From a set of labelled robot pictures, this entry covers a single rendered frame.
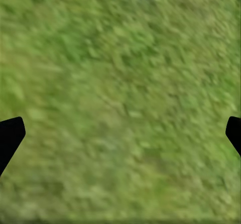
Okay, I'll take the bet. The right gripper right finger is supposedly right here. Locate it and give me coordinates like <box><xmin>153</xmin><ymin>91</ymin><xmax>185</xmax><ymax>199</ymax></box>
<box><xmin>225</xmin><ymin>116</ymin><xmax>241</xmax><ymax>156</ymax></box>

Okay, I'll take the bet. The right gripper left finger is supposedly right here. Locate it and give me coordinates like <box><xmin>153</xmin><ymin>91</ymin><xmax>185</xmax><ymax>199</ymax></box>
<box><xmin>0</xmin><ymin>117</ymin><xmax>26</xmax><ymax>176</ymax></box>

